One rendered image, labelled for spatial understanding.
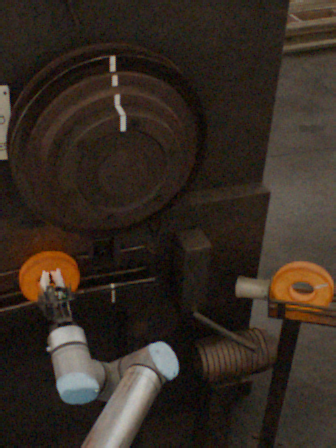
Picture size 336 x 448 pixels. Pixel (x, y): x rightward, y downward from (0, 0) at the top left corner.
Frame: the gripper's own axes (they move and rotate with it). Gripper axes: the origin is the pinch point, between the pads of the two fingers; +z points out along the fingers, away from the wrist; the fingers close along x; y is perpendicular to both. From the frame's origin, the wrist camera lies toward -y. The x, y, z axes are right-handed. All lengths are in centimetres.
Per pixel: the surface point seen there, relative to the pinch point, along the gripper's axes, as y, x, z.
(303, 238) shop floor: -97, -130, 63
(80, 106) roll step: 50, -8, 7
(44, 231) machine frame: 7.2, -0.3, 8.1
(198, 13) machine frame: 55, -40, 28
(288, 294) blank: -2, -62, -18
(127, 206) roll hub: 27.6, -17.5, -3.9
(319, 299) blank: 0, -68, -22
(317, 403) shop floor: -72, -91, -23
